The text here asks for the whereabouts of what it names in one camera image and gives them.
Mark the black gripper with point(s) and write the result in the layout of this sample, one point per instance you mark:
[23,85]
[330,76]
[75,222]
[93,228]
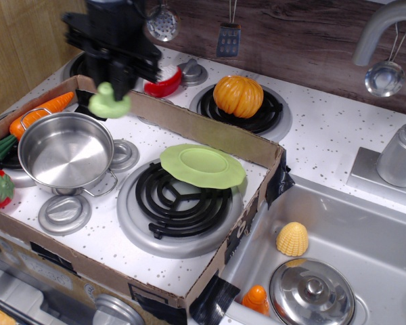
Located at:
[116,48]

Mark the middle silver stove knob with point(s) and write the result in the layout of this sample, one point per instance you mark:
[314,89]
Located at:
[125,157]

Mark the front silver stove knob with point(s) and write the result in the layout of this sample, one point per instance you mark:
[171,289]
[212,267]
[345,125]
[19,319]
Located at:
[64,215]

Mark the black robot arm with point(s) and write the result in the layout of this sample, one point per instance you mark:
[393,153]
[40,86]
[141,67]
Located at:
[111,33]

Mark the front right black burner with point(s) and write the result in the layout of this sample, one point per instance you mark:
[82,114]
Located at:
[173,219]

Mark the silver stove knob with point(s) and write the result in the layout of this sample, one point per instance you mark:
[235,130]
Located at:
[125,157]
[64,215]
[192,73]

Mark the hanging silver ladle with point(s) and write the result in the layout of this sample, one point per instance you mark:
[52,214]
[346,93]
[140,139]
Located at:
[386,78]

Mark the silver oven front knob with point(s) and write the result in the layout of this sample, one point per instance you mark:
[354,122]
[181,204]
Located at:
[110,311]

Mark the brown cardboard fence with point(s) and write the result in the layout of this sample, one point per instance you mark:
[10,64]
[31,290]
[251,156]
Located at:
[101,253]

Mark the green toy broccoli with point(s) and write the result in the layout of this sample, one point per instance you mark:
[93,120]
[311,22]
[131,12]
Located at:
[103,103]

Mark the back left black burner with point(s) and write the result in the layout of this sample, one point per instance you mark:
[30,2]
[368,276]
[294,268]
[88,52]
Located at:
[75,66]

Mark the silver toy faucet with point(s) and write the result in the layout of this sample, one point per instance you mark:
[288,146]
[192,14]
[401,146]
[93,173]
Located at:
[381,174]

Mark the front left black burner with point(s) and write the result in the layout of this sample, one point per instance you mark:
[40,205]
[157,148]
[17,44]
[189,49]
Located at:
[10,163]

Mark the red white toy cheese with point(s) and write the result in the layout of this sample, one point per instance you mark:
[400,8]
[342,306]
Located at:
[168,81]

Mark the hanging silver spatula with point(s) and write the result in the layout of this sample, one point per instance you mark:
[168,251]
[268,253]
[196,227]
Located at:
[228,42]

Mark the small orange toy vegetable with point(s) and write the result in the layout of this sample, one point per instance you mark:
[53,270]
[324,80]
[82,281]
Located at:
[256,299]

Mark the black burner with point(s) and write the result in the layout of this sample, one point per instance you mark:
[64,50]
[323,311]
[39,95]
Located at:
[10,163]
[173,219]
[75,66]
[272,121]

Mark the silver toy sink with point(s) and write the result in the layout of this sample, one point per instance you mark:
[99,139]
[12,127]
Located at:
[365,242]

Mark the hanging silver strainer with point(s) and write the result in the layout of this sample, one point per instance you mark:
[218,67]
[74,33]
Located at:
[163,22]

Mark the green plastic plate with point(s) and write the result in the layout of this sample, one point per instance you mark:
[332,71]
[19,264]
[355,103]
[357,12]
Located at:
[202,166]

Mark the back right black burner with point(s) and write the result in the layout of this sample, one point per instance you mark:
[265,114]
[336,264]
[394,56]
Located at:
[272,121]

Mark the orange toy pumpkin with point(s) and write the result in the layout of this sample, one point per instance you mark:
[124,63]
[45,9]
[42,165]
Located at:
[239,96]

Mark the orange toy carrot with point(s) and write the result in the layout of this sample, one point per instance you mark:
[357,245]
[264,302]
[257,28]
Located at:
[23,122]

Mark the back silver stove knob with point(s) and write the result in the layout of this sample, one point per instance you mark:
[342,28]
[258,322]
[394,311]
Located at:
[192,73]

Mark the yellow toy corn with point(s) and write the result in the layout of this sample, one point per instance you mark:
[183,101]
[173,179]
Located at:
[293,239]

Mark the stainless steel pot lid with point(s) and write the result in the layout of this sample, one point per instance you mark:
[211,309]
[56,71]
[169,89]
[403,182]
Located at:
[309,291]

